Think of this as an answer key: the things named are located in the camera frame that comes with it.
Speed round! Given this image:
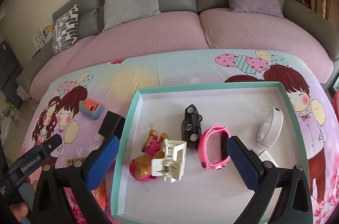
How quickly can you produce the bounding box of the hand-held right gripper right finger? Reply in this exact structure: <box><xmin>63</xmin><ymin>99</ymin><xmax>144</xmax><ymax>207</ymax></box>
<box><xmin>226</xmin><ymin>135</ymin><xmax>314</xmax><ymax>224</ymax></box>

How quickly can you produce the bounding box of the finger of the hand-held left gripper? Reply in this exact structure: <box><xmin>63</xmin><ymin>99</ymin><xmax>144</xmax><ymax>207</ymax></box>
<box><xmin>34</xmin><ymin>133</ymin><xmax>64</xmax><ymax>159</ymax></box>

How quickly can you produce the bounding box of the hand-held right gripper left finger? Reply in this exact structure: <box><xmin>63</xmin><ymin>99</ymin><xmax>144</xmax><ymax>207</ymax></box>
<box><xmin>32</xmin><ymin>134</ymin><xmax>120</xmax><ymax>224</ymax></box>

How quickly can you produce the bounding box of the black power adapter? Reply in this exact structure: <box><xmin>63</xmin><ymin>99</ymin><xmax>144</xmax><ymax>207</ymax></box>
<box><xmin>98</xmin><ymin>111</ymin><xmax>126</xmax><ymax>140</ymax></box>

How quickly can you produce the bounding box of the brown toy dog pink outfit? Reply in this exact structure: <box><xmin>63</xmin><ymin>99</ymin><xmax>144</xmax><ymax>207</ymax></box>
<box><xmin>129</xmin><ymin>129</ymin><xmax>168</xmax><ymax>182</ymax></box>

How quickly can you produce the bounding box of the pink wristwatch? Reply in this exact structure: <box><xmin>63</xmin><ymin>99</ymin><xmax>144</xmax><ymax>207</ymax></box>
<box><xmin>199</xmin><ymin>126</ymin><xmax>231</xmax><ymax>171</ymax></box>

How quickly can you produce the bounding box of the teal cardboard tray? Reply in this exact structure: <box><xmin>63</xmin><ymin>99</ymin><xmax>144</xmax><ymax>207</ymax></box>
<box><xmin>110</xmin><ymin>81</ymin><xmax>310</xmax><ymax>224</ymax></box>

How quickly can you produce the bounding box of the white wristband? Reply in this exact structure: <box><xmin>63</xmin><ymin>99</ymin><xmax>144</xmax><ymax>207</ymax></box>
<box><xmin>254</xmin><ymin>106</ymin><xmax>284</xmax><ymax>158</ymax></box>

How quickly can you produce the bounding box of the pink and teal utility knife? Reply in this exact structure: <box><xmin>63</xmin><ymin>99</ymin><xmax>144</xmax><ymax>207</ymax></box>
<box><xmin>79</xmin><ymin>98</ymin><xmax>104</xmax><ymax>120</ymax></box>

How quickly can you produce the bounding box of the black toy car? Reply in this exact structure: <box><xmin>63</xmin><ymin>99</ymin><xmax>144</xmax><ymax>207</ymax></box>
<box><xmin>181</xmin><ymin>104</ymin><xmax>204</xmax><ymax>152</ymax></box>

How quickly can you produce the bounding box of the cream plastic clamp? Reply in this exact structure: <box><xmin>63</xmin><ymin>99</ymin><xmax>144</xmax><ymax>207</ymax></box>
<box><xmin>151</xmin><ymin>139</ymin><xmax>188</xmax><ymax>183</ymax></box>

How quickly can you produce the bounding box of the person's left hand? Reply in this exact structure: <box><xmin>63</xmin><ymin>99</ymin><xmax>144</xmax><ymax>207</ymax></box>
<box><xmin>10</xmin><ymin>202</ymin><xmax>29</xmax><ymax>224</ymax></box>

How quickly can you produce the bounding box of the white lace cloth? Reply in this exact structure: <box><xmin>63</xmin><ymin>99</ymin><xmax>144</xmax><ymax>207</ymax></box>
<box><xmin>16</xmin><ymin>86</ymin><xmax>35</xmax><ymax>102</ymax></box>

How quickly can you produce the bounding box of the dark grey cabinet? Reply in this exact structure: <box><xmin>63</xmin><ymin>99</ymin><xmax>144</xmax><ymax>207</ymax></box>
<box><xmin>0</xmin><ymin>40</ymin><xmax>23</xmax><ymax>108</ymax></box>

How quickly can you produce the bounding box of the printed cartoon blanket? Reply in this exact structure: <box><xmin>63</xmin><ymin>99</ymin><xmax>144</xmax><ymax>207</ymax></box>
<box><xmin>16</xmin><ymin>49</ymin><xmax>339</xmax><ymax>224</ymax></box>

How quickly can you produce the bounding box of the black and white patterned pillow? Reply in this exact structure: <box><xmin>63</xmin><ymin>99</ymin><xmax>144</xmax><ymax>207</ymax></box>
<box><xmin>52</xmin><ymin>4</ymin><xmax>79</xmax><ymax>55</ymax></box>

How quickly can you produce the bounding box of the pink quilted sofa cover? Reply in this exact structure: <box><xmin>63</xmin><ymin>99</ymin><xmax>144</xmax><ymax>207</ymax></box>
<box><xmin>199</xmin><ymin>5</ymin><xmax>335</xmax><ymax>84</ymax></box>
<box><xmin>30</xmin><ymin>10</ymin><xmax>207</xmax><ymax>102</ymax></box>

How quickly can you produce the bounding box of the white photo frame rack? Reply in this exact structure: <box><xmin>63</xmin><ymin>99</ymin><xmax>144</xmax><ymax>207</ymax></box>
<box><xmin>33</xmin><ymin>28</ymin><xmax>53</xmax><ymax>48</ymax></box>

